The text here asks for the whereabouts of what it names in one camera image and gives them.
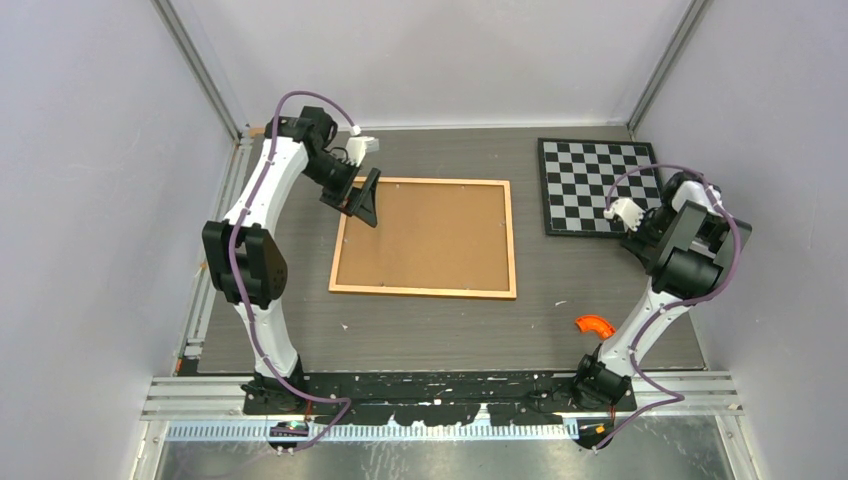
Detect wooden picture frame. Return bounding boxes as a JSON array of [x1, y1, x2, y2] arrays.
[[328, 177, 518, 300]]

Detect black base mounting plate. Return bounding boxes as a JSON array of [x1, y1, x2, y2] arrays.
[[241, 371, 636, 426]]

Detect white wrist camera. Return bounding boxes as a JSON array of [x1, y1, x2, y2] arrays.
[[603, 198, 646, 232], [344, 136, 380, 167]]

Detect orange curved plastic piece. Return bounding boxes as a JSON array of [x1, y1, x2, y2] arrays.
[[574, 315, 617, 341]]

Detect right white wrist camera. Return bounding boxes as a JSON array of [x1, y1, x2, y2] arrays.
[[603, 198, 646, 232]]

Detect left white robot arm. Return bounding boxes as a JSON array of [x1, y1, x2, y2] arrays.
[[202, 106, 381, 414]]

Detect black white chessboard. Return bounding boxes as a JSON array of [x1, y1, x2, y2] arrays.
[[536, 138, 656, 239]]

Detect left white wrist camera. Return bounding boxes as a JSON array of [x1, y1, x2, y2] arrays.
[[344, 136, 380, 167]]

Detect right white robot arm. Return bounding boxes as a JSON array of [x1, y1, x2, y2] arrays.
[[570, 167, 752, 411]]

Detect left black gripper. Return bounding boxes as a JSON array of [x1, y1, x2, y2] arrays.
[[303, 153, 381, 228]]

